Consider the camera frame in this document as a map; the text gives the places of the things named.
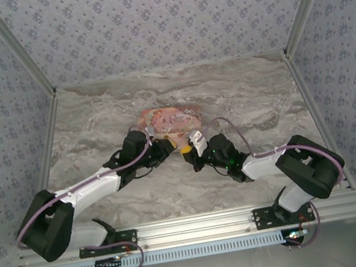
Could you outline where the pink decorated tin box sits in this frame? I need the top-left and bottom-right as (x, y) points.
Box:
(133, 100), (209, 157)

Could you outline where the aluminium table side rail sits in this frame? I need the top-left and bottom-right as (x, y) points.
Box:
(15, 91), (75, 211)
(282, 44), (356, 199)

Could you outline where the small circuit board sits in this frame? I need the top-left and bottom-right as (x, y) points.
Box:
(283, 226), (310, 246)
(94, 256), (124, 267)

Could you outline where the aluminium frame post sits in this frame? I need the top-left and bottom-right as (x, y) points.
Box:
(0, 0), (58, 106)
(274, 0), (352, 58)

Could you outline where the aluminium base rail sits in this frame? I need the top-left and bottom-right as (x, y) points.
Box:
(15, 189), (356, 267)

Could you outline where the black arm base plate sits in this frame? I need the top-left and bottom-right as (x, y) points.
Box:
(76, 228), (141, 260)
(251, 199), (317, 232)

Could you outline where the slotted light blue cable duct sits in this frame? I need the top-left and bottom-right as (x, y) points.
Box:
(48, 229), (288, 267)

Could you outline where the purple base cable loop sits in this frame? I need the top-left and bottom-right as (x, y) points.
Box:
(279, 201), (326, 251)
(80, 236), (147, 267)

